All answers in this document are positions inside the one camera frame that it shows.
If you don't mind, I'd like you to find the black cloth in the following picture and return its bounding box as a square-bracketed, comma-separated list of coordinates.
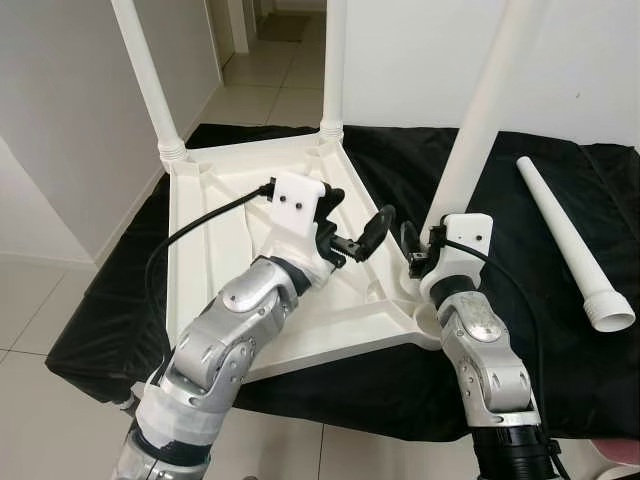
[45, 122, 640, 441]

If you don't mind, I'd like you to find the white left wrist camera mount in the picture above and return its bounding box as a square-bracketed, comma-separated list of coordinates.
[262, 170, 333, 289]

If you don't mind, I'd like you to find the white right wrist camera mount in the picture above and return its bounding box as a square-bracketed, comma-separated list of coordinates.
[425, 212, 494, 301]

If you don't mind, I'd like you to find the white plastic table leg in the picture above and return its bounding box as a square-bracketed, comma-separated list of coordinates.
[108, 0, 191, 169]
[515, 156, 637, 334]
[316, 0, 349, 141]
[418, 0, 553, 241]

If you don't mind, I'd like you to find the white door frame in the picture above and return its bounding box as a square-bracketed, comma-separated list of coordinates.
[227, 0, 252, 56]

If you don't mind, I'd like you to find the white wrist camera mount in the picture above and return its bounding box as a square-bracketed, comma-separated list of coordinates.
[425, 212, 494, 301]
[262, 170, 333, 289]

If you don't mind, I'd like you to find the cream plastic table top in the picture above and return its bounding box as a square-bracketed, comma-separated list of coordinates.
[160, 128, 451, 386]

